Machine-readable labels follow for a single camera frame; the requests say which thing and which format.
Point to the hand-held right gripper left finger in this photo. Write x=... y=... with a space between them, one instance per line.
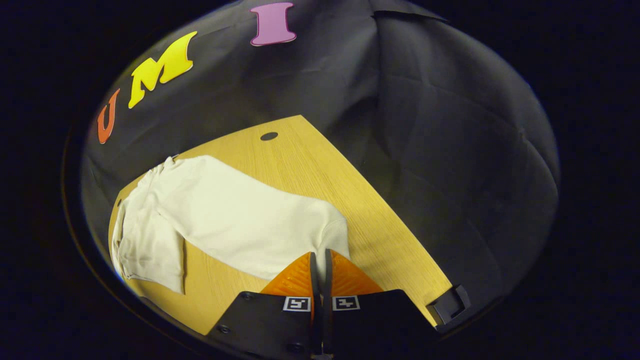
x=314 y=290

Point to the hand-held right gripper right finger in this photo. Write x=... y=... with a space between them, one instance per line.
x=327 y=285

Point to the white sweatshirt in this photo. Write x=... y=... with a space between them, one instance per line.
x=235 y=215

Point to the black backdrop cloth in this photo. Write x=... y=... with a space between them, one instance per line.
x=425 y=125

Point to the black plastic bracket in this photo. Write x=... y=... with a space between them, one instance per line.
x=436 y=315

